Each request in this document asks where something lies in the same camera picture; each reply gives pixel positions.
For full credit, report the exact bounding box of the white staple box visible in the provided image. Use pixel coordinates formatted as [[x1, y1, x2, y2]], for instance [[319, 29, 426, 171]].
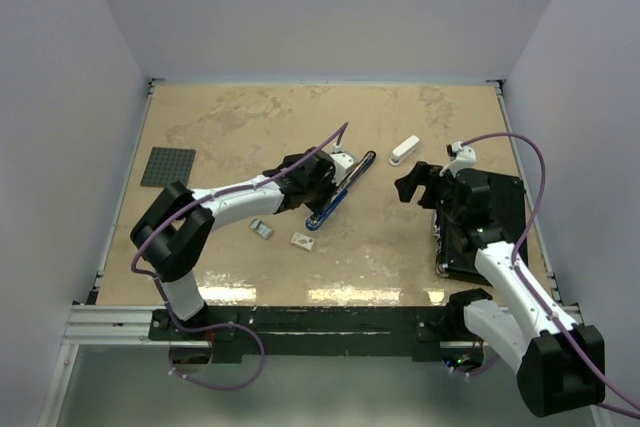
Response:
[[290, 232, 315, 252]]

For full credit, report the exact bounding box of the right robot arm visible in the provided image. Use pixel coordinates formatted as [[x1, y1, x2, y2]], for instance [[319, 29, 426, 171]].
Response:
[[394, 161, 605, 417]]

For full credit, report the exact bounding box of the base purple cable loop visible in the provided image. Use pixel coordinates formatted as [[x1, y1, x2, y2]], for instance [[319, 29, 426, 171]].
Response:
[[168, 319, 266, 392]]

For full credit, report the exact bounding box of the black base frame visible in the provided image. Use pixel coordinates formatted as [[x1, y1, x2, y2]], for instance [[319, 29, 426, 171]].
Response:
[[149, 306, 494, 371]]

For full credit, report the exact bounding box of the grey lego baseplate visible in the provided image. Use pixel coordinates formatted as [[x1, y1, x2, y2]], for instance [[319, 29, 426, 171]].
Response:
[[140, 147, 196, 188]]

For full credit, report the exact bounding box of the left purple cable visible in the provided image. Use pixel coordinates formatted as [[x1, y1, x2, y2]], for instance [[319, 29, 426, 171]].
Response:
[[130, 121, 350, 298]]

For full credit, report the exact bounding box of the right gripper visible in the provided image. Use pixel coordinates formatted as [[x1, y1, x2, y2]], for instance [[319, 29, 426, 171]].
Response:
[[394, 161, 464, 224]]

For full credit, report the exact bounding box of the blue black stapler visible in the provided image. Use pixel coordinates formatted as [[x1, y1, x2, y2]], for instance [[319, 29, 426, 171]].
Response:
[[306, 151, 376, 231]]

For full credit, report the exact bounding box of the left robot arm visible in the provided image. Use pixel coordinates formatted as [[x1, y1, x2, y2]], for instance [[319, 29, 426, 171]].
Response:
[[130, 148, 357, 339]]

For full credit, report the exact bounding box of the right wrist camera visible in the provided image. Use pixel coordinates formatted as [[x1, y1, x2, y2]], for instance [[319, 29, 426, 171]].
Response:
[[440, 141, 477, 177]]

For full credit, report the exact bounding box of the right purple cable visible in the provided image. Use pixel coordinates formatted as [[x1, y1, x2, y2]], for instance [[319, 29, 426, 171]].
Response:
[[462, 132, 640, 418]]

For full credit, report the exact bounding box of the white stapler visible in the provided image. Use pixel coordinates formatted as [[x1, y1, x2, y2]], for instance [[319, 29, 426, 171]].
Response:
[[389, 135, 420, 166]]

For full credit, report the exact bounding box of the black case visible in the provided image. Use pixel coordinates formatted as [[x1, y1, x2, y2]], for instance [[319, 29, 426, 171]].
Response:
[[433, 169, 526, 285]]

